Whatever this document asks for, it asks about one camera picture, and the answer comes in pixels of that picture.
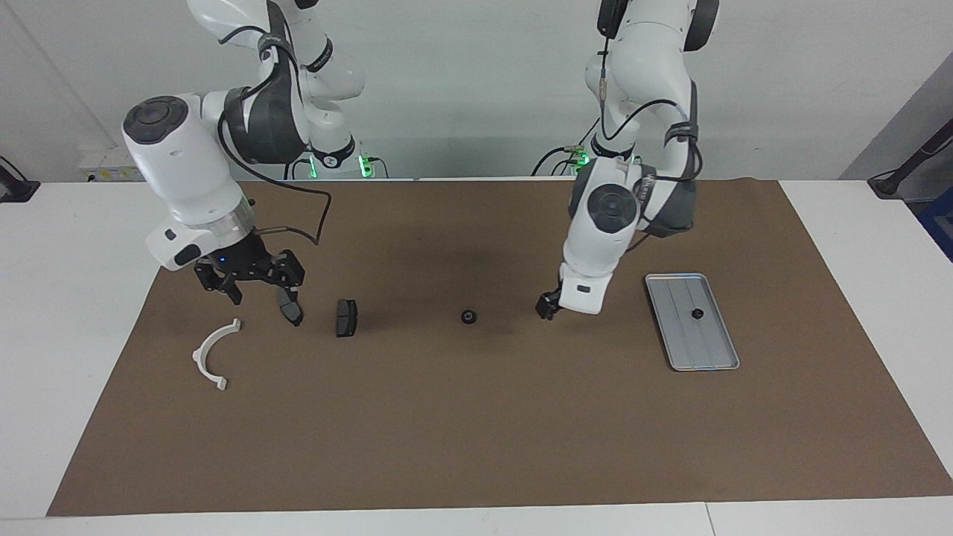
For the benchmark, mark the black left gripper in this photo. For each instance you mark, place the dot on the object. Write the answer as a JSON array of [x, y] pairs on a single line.
[[557, 299]]

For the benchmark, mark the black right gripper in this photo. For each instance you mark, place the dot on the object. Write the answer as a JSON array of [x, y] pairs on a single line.
[[238, 264]]

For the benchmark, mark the small black round part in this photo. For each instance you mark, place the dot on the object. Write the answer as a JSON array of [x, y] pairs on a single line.
[[467, 316]]

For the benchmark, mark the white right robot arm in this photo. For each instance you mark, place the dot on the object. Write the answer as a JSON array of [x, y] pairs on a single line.
[[186, 164]]

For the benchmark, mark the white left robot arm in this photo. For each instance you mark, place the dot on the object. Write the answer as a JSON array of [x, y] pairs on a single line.
[[603, 238]]

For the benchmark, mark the silver metal tray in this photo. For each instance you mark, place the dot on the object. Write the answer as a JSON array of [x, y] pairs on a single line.
[[689, 335]]

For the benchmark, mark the curved dark brake pad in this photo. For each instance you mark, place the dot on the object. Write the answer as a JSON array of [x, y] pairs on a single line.
[[292, 309]]

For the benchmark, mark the rectangular dark brake pad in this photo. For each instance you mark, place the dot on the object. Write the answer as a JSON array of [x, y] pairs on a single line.
[[346, 318]]

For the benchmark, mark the brown table mat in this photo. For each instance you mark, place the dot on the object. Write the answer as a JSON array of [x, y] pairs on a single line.
[[476, 432]]

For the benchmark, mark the white power strip box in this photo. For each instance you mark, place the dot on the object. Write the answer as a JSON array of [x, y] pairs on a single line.
[[119, 162]]

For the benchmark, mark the black table clamp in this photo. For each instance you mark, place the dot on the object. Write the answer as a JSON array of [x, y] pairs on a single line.
[[15, 186]]

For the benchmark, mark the black angled stand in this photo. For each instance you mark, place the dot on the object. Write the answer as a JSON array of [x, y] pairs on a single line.
[[904, 167]]

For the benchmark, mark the blue box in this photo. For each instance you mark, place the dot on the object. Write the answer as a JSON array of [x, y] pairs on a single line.
[[939, 223]]

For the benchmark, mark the white semicircular plastic bracket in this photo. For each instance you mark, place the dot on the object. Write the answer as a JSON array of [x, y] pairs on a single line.
[[202, 357]]

